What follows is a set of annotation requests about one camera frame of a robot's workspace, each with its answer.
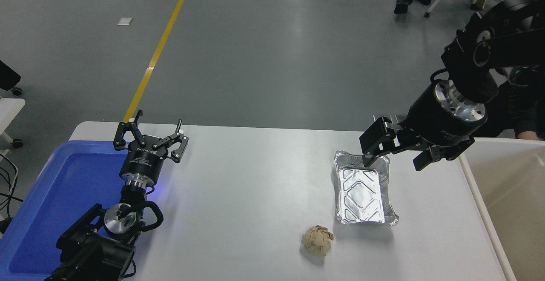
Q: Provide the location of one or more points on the white paper scrap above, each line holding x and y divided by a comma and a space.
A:
124, 21

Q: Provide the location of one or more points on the white wheeled side table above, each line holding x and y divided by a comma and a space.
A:
8, 110

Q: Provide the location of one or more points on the crumpled tan paper ball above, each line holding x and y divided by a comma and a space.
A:
317, 240

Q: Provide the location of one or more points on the person's hand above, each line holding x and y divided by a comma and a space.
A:
528, 136

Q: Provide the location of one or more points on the metal floor plate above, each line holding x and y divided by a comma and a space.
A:
381, 116
400, 118

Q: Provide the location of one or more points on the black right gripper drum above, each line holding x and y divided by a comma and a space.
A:
430, 121

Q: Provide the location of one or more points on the person's forearm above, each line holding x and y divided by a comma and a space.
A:
530, 110

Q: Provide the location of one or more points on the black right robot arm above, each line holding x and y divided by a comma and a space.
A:
502, 38

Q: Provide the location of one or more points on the large pale bin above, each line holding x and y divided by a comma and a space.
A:
511, 196

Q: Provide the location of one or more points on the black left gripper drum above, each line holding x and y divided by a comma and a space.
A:
142, 164

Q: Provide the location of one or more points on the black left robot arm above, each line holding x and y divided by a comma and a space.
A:
98, 251

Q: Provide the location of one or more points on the rectangular silver foil tray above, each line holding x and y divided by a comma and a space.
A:
362, 196

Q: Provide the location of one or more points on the blue plastic tray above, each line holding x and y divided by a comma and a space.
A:
64, 187

